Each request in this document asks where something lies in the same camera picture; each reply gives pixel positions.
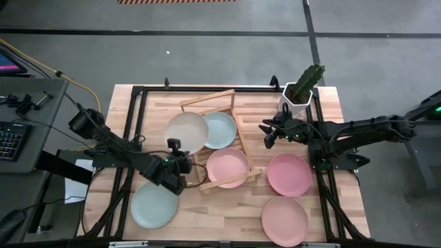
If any white hexagonal plant pot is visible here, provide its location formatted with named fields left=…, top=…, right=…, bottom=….
left=278, top=81, right=314, bottom=118

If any silver metal bracket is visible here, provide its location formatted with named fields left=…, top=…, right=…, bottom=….
left=301, top=242, right=340, bottom=248
left=109, top=240, right=149, bottom=248

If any black aluminium rig frame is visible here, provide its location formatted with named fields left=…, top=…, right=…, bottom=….
left=77, top=74, right=371, bottom=242

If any light pink plate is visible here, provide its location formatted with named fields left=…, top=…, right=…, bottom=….
left=261, top=196, right=310, bottom=248
left=205, top=147, right=252, bottom=189

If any grey side desk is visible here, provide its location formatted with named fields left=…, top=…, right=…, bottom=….
left=0, top=76, right=70, bottom=244

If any green cactus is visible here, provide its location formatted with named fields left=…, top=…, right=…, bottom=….
left=292, top=63, right=326, bottom=104

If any backlit black keyboard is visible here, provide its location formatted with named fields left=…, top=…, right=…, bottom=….
left=0, top=121, right=32, bottom=163

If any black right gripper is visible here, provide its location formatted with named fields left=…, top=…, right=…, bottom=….
left=258, top=116, right=311, bottom=149

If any black flat bar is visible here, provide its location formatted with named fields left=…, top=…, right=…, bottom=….
left=36, top=149, right=94, bottom=185

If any deep pink plate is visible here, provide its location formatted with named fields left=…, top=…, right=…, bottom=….
left=267, top=153, right=313, bottom=198

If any light blue plate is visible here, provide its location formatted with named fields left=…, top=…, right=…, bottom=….
left=203, top=111, right=238, bottom=150

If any white paper sheet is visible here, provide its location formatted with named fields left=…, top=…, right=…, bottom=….
left=64, top=158, right=94, bottom=205

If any monitor with pink screen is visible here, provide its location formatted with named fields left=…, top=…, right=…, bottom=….
left=0, top=48, right=28, bottom=75

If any pale green plate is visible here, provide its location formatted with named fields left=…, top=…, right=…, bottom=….
left=130, top=181, right=178, bottom=229

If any wooden slatted shelf rack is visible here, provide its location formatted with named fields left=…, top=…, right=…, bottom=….
left=178, top=88, right=265, bottom=196

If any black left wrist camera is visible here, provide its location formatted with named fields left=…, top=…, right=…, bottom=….
left=167, top=137, right=183, bottom=155

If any black computer mouse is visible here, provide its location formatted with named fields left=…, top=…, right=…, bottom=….
left=0, top=209, right=28, bottom=244

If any black desk clamp tool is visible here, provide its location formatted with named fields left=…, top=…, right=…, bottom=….
left=0, top=91, right=54, bottom=116

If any beige plate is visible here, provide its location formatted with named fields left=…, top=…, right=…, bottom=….
left=164, top=112, right=210, bottom=156

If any yellow cable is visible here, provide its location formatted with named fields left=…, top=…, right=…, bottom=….
left=0, top=38, right=101, bottom=113

